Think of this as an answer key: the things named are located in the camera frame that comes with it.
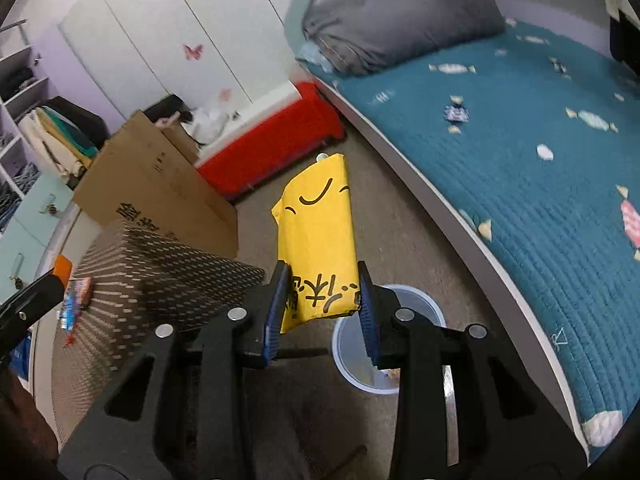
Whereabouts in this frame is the green hanging garment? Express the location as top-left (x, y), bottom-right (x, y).
top-left (41, 109), bottom-right (99, 157)

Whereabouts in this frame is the light blue plaid pillow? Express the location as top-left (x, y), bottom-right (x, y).
top-left (296, 40), bottom-right (333, 75)

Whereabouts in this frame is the dark hanging garment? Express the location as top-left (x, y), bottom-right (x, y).
top-left (47, 96), bottom-right (110, 148)

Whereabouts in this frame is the white plastic bin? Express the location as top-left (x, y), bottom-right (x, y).
top-left (331, 284), bottom-right (447, 395)

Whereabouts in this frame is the white plastic bag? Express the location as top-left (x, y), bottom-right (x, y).
top-left (181, 105), bottom-right (232, 146)

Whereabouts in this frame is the teal quilted bed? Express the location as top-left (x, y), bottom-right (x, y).
top-left (300, 17), bottom-right (640, 448)

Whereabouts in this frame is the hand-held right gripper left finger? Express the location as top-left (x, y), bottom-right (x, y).
top-left (57, 260), bottom-right (293, 480)

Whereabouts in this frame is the yellow paper bag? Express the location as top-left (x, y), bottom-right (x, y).
top-left (271, 152), bottom-right (362, 335)

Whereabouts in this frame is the colourful snack wrapper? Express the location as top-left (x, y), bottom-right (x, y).
top-left (59, 277), bottom-right (95, 333)

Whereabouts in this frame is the red platform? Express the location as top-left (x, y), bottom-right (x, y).
top-left (195, 82), bottom-right (347, 201)

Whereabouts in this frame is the orange packet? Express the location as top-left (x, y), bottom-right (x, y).
top-left (52, 254), bottom-right (74, 286)

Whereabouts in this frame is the white shelf with clothes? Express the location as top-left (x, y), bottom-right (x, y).
top-left (0, 20), bottom-right (56, 221)

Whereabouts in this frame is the white wardrobe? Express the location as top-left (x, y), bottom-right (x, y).
top-left (57, 0), bottom-right (321, 121)

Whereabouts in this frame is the brown polka dot tablecloth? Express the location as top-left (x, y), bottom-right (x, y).
top-left (50, 220), bottom-right (266, 446)

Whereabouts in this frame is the black cloth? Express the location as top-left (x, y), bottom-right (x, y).
top-left (142, 94), bottom-right (193, 123)

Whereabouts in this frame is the large cardboard box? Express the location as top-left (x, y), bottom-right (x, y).
top-left (72, 111), bottom-right (240, 261)

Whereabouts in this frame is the teal drawer unit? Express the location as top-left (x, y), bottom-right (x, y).
top-left (0, 170), bottom-right (76, 306)

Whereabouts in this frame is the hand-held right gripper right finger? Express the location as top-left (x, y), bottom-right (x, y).
top-left (356, 260), bottom-right (588, 480)

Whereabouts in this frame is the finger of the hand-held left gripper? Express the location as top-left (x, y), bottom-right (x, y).
top-left (0, 271), bottom-right (67, 366)

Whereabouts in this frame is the grey duvet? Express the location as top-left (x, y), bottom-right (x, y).
top-left (302, 0), bottom-right (506, 77)

